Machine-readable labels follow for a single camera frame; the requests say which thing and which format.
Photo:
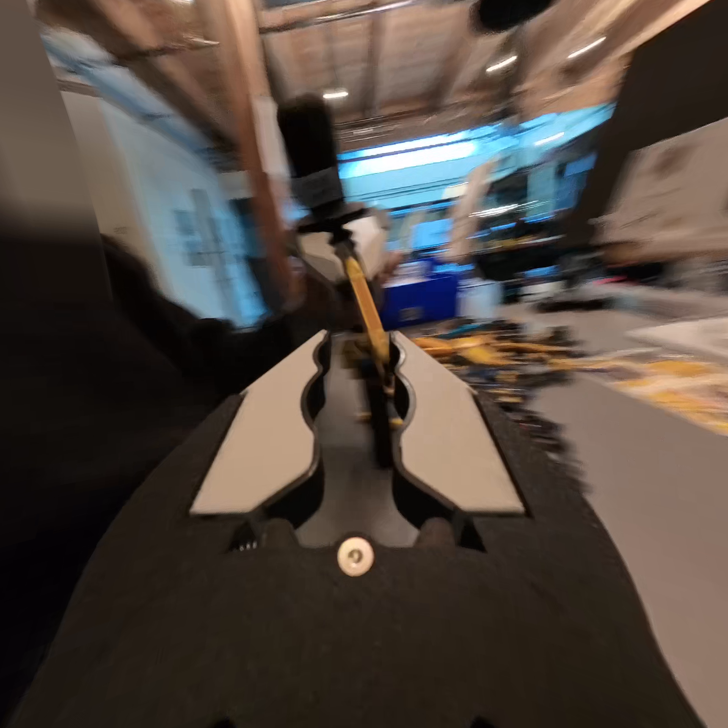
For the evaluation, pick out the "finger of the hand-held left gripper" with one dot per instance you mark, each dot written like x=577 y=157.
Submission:
x=369 y=242
x=319 y=256

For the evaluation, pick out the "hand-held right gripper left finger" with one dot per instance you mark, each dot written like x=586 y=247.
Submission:
x=259 y=432

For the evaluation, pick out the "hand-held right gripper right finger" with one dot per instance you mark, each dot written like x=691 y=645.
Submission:
x=455 y=443

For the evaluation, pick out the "yellow black toy beam assembly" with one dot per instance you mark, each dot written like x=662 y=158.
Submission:
x=372 y=335

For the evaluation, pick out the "person's left forearm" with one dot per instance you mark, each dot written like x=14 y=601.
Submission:
x=199 y=341

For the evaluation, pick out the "blue plastic bin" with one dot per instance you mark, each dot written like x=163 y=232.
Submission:
x=421 y=301

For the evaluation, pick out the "pile of toy building parts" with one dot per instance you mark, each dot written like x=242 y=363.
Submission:
x=489 y=350

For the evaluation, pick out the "yellow instruction sheet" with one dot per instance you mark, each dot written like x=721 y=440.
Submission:
x=677 y=387

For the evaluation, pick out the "white printed paper sheet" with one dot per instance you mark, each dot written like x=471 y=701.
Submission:
x=694 y=335

